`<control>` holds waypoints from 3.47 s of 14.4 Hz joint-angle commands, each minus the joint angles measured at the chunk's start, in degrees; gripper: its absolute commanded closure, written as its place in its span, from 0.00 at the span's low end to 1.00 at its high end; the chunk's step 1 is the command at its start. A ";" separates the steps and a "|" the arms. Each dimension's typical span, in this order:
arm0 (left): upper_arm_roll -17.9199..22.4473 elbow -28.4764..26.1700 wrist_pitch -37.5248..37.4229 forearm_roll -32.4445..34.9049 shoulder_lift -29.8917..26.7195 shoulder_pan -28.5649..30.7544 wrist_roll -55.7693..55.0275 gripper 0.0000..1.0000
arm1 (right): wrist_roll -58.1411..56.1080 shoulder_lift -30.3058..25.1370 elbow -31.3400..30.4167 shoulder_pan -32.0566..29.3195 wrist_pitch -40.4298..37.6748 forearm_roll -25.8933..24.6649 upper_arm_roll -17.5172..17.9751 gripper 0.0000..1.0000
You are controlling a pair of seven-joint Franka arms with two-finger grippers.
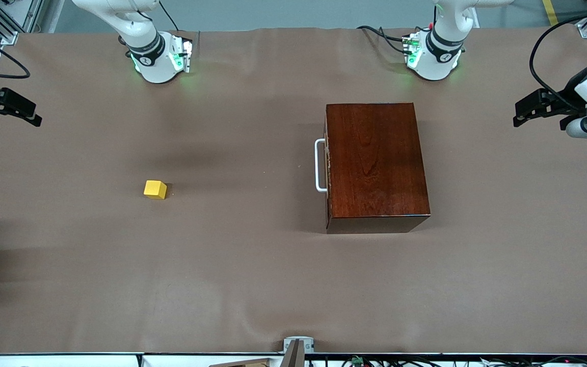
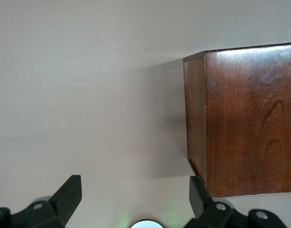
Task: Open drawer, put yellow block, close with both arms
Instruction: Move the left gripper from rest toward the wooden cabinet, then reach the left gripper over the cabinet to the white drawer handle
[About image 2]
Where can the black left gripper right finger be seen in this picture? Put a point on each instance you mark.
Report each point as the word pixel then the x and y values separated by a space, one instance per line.
pixel 202 204

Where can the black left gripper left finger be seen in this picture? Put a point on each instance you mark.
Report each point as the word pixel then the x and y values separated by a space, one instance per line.
pixel 62 202

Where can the dark brown wooden cabinet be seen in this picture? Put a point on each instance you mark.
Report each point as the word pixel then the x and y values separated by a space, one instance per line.
pixel 249 118

